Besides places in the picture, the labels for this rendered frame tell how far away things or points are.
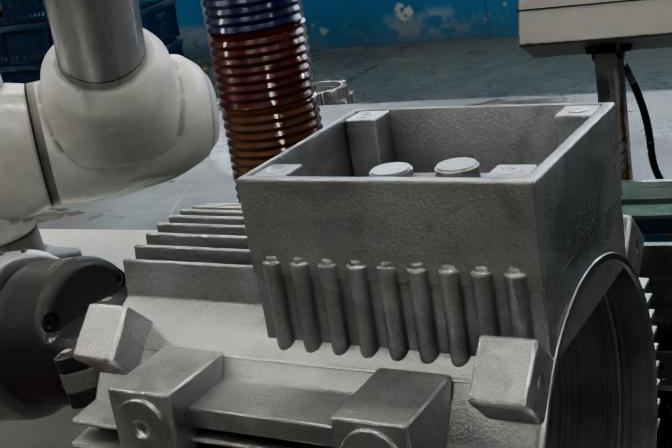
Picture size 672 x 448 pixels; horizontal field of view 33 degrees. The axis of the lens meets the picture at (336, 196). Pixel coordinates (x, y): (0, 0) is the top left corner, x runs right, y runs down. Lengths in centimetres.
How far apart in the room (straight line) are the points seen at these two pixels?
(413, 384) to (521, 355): 4
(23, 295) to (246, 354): 16
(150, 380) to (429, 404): 12
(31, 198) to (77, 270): 81
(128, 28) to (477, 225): 90
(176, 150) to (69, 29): 22
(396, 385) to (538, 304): 6
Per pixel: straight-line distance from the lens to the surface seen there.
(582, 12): 118
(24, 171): 137
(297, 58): 67
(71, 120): 133
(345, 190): 42
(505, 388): 39
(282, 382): 45
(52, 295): 57
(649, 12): 117
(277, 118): 67
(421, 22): 703
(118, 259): 144
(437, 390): 41
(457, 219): 40
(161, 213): 163
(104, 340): 48
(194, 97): 138
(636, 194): 104
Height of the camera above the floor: 126
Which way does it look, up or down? 17 degrees down
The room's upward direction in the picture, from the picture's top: 9 degrees counter-clockwise
